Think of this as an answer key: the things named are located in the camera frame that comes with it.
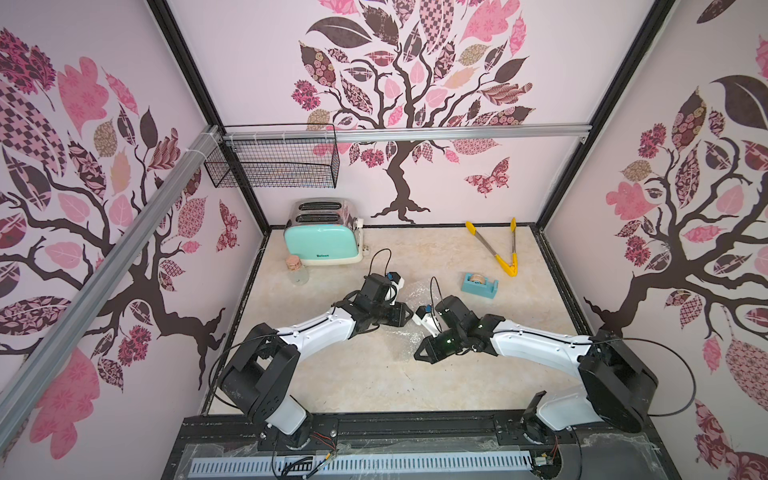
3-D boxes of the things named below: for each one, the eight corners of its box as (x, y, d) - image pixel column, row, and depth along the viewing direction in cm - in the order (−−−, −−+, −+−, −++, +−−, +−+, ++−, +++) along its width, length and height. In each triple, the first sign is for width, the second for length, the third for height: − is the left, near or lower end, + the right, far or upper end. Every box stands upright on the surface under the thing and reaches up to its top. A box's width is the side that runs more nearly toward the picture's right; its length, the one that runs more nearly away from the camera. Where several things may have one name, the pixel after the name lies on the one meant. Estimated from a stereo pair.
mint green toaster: (293, 267, 109) (279, 234, 96) (303, 231, 122) (292, 197, 108) (361, 267, 109) (356, 234, 95) (364, 230, 121) (360, 197, 108)
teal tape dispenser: (460, 294, 102) (463, 285, 98) (461, 281, 106) (464, 271, 101) (494, 300, 101) (498, 291, 96) (494, 286, 104) (498, 277, 100)
